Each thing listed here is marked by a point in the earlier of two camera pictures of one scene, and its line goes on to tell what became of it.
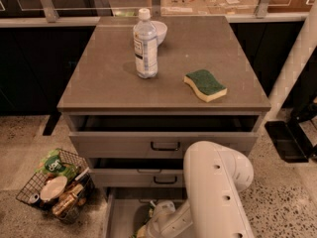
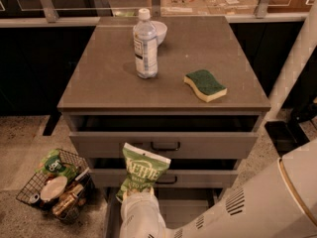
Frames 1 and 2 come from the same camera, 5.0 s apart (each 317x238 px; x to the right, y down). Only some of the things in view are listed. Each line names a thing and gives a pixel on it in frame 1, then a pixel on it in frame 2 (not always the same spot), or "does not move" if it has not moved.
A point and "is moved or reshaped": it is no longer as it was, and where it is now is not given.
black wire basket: x=65 y=191 does not move
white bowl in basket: x=53 y=188 does not move
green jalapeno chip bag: x=142 y=216 is moved or reshaped
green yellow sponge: x=205 y=84 does not move
